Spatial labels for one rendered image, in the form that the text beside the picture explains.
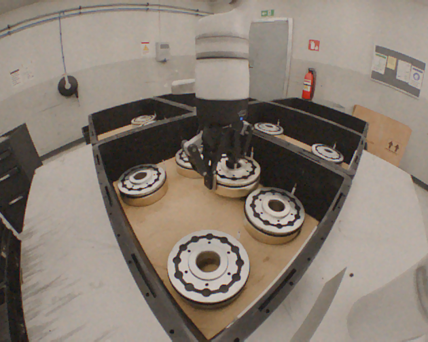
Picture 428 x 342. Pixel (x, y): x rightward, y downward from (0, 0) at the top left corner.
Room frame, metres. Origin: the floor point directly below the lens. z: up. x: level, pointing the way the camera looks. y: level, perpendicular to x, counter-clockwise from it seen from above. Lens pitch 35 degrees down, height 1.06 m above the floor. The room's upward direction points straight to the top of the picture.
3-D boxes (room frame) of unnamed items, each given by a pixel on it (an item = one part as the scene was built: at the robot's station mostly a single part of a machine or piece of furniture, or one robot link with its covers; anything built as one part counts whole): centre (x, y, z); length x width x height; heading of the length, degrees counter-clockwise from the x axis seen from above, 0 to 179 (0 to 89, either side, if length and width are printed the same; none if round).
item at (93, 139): (0.53, 0.28, 0.92); 0.40 x 0.30 x 0.02; 40
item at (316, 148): (0.38, -0.33, 0.86); 0.10 x 0.10 x 0.01
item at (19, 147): (0.69, 1.82, 0.45); 0.60 x 0.45 x 0.90; 44
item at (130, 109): (0.53, 0.28, 0.87); 0.40 x 0.30 x 0.11; 40
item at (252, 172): (0.26, -0.04, 0.88); 0.10 x 0.10 x 0.01
